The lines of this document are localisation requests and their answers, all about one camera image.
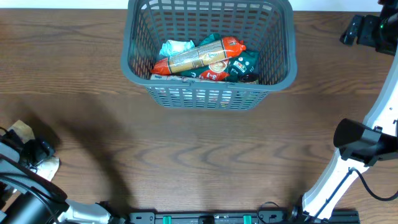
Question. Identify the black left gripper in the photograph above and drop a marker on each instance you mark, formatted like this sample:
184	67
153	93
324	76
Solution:
34	152

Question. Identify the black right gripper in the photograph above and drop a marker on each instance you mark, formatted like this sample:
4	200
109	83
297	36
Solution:
364	30

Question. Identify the white paper bag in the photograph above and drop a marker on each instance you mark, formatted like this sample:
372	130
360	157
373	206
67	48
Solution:
50	166

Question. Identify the green Nescafe coffee bag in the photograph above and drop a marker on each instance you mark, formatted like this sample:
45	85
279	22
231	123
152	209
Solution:
230	70

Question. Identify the red spaghetti packet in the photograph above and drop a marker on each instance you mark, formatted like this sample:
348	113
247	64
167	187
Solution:
216	51

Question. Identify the teal small tissue packet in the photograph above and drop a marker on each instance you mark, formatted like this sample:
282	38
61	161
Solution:
174	47

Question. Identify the blue Kleenex tissue pack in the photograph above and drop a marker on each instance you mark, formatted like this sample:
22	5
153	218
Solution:
187	97

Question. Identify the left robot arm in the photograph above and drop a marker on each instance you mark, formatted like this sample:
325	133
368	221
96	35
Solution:
40	201

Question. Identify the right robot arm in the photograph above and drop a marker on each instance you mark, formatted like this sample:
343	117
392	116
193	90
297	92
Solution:
358	146

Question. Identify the grey plastic basket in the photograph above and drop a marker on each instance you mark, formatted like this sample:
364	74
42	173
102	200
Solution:
266	27

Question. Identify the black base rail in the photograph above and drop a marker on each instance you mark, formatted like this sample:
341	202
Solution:
271	215

